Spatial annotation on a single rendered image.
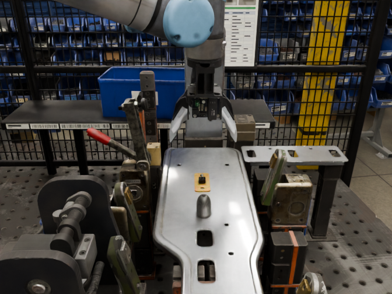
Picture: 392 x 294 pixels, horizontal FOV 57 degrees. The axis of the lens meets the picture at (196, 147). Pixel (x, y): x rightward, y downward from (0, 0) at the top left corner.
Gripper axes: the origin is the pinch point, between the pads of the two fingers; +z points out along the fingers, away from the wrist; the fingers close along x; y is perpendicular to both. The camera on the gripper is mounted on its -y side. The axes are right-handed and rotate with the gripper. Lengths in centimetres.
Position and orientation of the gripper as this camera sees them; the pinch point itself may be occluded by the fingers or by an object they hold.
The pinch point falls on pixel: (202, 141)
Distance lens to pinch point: 84.2
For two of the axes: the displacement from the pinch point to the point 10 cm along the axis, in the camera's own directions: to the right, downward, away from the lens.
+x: 10.0, 0.0, 0.1
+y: 0.1, 4.7, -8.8
